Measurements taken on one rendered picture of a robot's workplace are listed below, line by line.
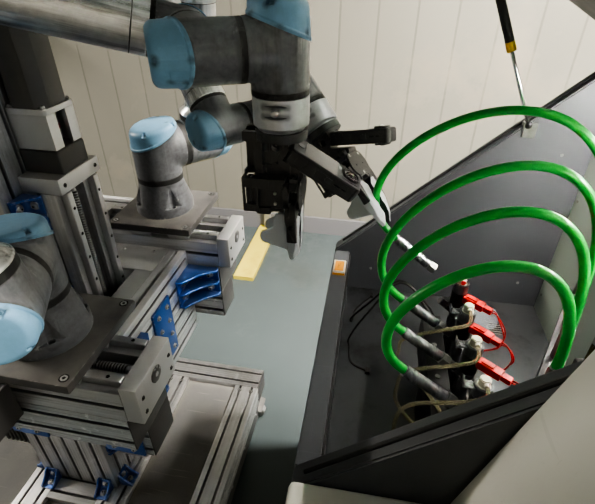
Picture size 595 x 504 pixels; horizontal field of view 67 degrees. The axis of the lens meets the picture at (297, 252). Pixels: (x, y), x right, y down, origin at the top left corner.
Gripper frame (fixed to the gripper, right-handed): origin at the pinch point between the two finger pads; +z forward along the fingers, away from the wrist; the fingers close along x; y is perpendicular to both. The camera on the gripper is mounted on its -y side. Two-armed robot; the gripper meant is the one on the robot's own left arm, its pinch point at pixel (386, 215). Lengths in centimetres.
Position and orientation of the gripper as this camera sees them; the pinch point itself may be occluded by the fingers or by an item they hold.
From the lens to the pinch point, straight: 84.0
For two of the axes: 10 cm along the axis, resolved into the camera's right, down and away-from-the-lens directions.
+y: -7.0, 4.3, 5.6
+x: -4.9, 2.8, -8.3
